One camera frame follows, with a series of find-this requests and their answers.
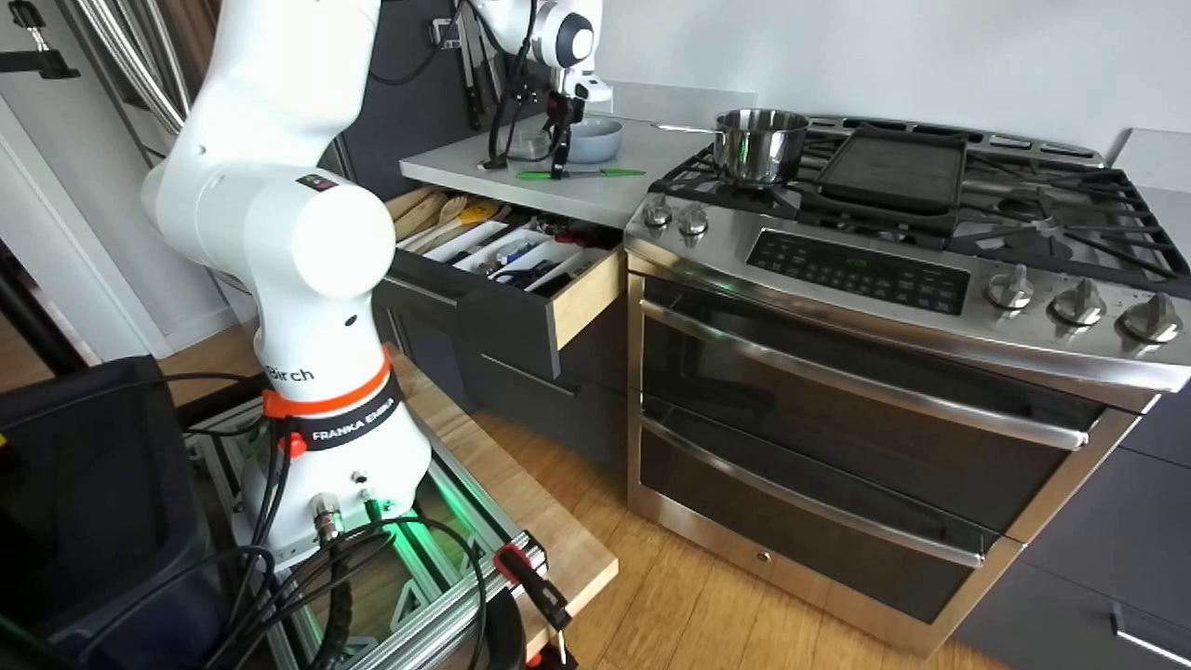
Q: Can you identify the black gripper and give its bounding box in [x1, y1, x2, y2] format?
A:
[542, 94, 589, 177]

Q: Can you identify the clear plastic container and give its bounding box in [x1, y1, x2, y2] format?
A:
[498, 124, 555, 169]

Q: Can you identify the grey bowl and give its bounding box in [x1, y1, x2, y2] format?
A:
[560, 117, 630, 169]

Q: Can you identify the open wooden kitchen drawer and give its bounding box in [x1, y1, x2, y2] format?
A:
[374, 181, 630, 387]

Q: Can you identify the tall dark cabinet panel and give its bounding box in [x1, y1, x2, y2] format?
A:
[330, 0, 560, 201]

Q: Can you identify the wooden utensil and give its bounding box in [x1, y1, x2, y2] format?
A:
[382, 181, 452, 244]

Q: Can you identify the stainless steel pot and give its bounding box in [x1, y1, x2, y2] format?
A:
[655, 104, 811, 191]

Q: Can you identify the dark grey base cabinet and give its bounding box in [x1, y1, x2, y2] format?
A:
[374, 274, 634, 480]

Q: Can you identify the black cast iron griddle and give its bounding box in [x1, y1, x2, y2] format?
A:
[813, 128, 975, 216]

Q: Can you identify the wooden platform board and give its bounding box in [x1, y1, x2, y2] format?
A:
[392, 354, 621, 661]

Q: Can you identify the stainless steel gas range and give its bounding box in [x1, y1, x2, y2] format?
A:
[619, 107, 1191, 661]

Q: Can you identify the red clamp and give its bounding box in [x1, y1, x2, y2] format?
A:
[492, 532, 581, 670]

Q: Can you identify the black storage bin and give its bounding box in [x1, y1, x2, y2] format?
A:
[0, 354, 238, 670]

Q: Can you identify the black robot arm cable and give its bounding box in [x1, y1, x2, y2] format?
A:
[449, 0, 560, 170]

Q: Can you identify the black base cable bundle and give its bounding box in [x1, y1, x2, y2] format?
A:
[207, 419, 493, 670]

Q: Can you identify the aluminium robot stand frame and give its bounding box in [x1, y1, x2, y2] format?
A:
[183, 393, 552, 670]

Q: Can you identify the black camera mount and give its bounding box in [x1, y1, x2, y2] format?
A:
[0, 0, 80, 82]

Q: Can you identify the dark drawer cabinet with handle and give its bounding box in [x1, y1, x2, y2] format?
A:
[947, 378, 1191, 670]

